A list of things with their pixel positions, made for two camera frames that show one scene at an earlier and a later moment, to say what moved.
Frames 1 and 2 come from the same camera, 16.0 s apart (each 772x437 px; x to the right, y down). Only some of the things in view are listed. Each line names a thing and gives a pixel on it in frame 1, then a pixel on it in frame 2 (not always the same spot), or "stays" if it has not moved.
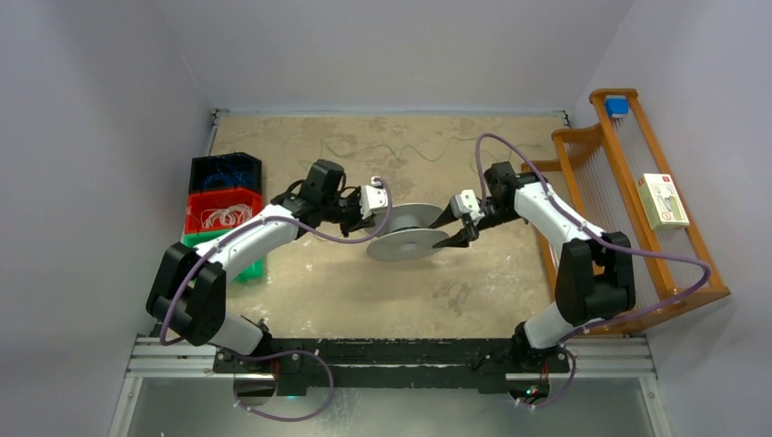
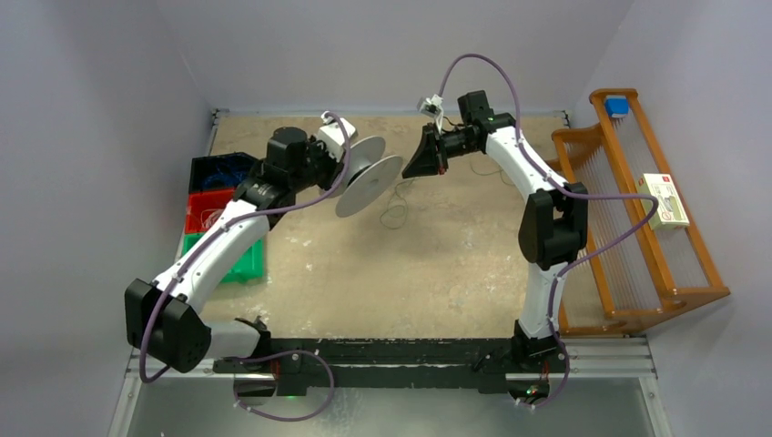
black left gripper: x=358 y=221 -> x=333 y=164
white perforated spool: x=409 y=235 -> x=371 y=175
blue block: x=617 y=106 stays
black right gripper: x=472 y=222 -> x=432 y=149
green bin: x=201 y=238 stays
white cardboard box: x=661 y=201 stays
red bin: x=220 y=208 stays
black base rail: x=297 y=364 stays
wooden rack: x=605 y=176 stays
